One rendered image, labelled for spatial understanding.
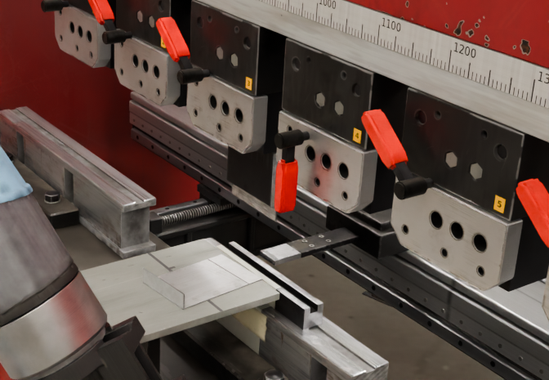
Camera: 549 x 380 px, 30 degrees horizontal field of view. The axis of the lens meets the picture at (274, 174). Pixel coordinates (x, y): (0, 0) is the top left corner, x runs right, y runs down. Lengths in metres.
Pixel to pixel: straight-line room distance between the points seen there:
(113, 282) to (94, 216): 0.41
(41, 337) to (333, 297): 2.72
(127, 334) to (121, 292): 0.62
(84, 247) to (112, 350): 1.02
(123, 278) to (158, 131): 0.71
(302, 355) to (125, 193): 0.50
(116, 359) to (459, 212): 0.42
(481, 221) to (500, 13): 0.19
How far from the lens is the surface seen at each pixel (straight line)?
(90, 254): 1.67
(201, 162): 1.89
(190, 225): 1.85
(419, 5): 1.00
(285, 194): 1.15
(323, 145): 1.13
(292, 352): 1.30
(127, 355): 0.68
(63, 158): 1.79
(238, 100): 1.25
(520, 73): 0.92
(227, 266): 1.37
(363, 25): 1.06
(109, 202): 1.66
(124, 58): 1.49
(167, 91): 1.40
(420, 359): 3.10
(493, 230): 0.97
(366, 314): 3.29
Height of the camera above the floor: 1.64
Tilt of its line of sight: 23 degrees down
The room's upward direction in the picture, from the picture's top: 3 degrees clockwise
